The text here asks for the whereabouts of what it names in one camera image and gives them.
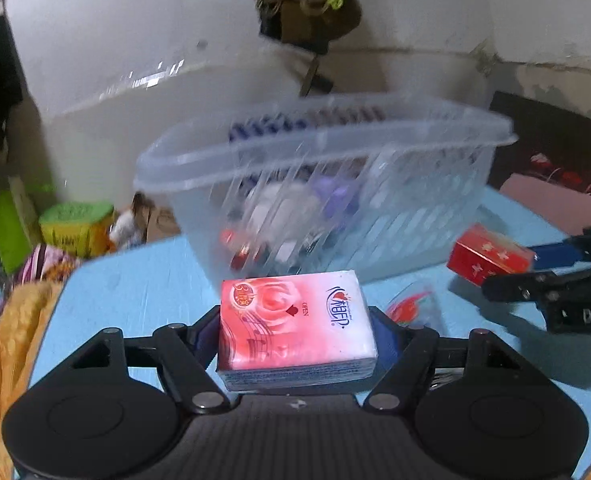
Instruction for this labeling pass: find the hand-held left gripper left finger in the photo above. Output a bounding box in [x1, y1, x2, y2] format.
[70, 305, 232, 415]

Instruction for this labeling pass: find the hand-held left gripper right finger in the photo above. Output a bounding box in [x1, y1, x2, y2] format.
[363, 306, 522, 413]

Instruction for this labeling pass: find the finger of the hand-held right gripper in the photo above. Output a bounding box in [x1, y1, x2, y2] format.
[481, 264, 591, 307]
[525, 225, 591, 267]

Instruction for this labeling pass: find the red patterned box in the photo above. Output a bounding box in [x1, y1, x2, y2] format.
[447, 224, 535, 288]

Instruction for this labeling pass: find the pink tissue pack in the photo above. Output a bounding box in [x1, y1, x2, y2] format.
[216, 270, 379, 393]

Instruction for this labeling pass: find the clear plastic basket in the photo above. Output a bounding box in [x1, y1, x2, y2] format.
[134, 95, 519, 286]

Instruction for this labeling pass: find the clear wrapper with red print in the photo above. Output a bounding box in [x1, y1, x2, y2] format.
[384, 281, 447, 332]

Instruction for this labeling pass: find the pink mat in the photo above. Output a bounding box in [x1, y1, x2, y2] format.
[498, 172, 591, 237]

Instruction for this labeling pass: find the red packet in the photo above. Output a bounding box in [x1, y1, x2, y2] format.
[220, 227, 271, 270]

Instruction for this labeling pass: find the dark patterned rug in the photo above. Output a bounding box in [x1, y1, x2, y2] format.
[489, 91, 591, 200]

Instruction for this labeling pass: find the brown paper bag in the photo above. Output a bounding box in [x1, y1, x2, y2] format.
[134, 194, 182, 245]

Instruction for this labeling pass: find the white item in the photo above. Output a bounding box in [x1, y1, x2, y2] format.
[245, 182, 321, 241]

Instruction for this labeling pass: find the purple item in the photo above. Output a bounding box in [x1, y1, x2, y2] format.
[311, 174, 362, 216]

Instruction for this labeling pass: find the green and yellow box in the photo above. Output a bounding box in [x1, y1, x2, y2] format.
[38, 202, 117, 259]

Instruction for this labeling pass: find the orange patterned blanket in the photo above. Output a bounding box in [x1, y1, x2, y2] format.
[0, 244, 83, 480]

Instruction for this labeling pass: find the blue striped packet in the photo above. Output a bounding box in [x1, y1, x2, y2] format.
[228, 112, 316, 143]

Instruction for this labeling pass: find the green bag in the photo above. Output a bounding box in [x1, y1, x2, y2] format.
[0, 187, 43, 277]

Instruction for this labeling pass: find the hanging brown bag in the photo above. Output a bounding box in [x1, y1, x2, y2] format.
[236, 0, 364, 57]

